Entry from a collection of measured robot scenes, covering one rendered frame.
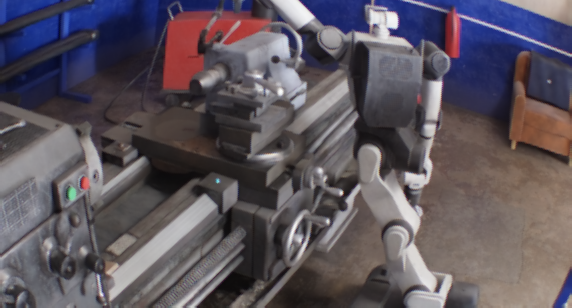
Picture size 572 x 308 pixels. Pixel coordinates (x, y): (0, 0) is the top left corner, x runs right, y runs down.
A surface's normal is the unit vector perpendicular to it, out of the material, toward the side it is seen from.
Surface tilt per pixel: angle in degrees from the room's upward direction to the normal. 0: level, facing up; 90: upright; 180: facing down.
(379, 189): 108
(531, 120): 90
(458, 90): 90
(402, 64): 89
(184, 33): 90
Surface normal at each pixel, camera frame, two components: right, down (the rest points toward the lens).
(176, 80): -0.07, 0.41
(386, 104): 0.08, 0.64
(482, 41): -0.40, 0.36
